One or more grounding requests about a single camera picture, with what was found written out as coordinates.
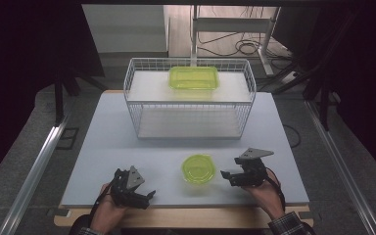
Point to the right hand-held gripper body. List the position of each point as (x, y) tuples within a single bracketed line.
[(253, 176)]

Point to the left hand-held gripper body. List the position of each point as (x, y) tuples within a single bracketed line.
[(127, 196)]

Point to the round yellow-green plastic bowl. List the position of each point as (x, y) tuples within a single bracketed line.
[(198, 169)]

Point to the rectangular yellow-green plastic container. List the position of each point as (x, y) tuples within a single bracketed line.
[(193, 78)]

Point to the person's right hand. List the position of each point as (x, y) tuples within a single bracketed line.
[(267, 199)]

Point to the person's left hand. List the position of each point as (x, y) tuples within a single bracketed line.
[(107, 215)]

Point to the wooden table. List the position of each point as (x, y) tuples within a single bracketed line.
[(189, 218)]

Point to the white power strip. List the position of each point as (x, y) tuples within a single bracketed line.
[(289, 77)]

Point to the black metal stand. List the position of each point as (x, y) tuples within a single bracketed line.
[(58, 98), (323, 98)]

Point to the white cabinet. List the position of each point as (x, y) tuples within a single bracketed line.
[(124, 29)]

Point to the black floor bracket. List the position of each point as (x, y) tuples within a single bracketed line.
[(68, 138)]

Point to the aluminium rail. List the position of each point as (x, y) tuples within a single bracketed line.
[(342, 169), (29, 182)]

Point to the white metal desk frame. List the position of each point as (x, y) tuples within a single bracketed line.
[(231, 24)]

